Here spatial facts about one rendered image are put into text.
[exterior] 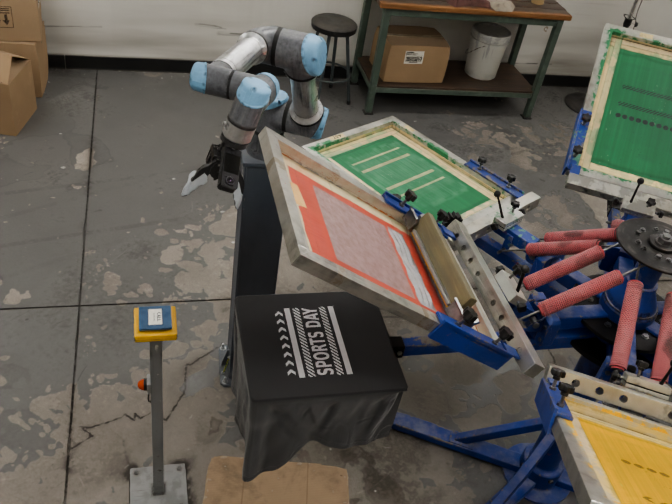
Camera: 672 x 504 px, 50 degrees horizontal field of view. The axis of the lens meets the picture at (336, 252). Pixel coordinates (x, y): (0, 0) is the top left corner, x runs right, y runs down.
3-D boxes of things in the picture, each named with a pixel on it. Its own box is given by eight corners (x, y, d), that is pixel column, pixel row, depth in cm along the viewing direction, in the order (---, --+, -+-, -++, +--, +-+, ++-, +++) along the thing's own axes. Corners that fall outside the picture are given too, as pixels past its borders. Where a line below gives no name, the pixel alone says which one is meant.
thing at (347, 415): (248, 483, 234) (258, 401, 208) (246, 474, 237) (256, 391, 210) (382, 469, 246) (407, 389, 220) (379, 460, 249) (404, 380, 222)
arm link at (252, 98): (277, 86, 174) (267, 96, 167) (261, 123, 180) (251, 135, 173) (249, 70, 174) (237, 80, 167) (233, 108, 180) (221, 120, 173)
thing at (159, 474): (129, 519, 274) (118, 347, 215) (129, 469, 291) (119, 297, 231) (188, 512, 280) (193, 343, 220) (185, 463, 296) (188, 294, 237)
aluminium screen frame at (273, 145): (290, 265, 167) (300, 254, 166) (257, 135, 211) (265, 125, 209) (499, 365, 210) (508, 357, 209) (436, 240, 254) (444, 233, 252)
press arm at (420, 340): (279, 368, 230) (280, 355, 227) (276, 354, 235) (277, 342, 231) (613, 345, 262) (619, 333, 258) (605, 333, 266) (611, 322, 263)
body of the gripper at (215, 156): (231, 168, 190) (247, 131, 184) (234, 187, 184) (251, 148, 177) (203, 161, 187) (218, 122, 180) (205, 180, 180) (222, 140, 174)
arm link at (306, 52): (292, 109, 264) (280, 17, 212) (331, 118, 262) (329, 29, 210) (282, 137, 260) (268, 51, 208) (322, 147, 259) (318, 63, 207)
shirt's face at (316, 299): (252, 400, 208) (252, 399, 208) (236, 297, 240) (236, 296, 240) (407, 388, 220) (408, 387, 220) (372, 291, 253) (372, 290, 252)
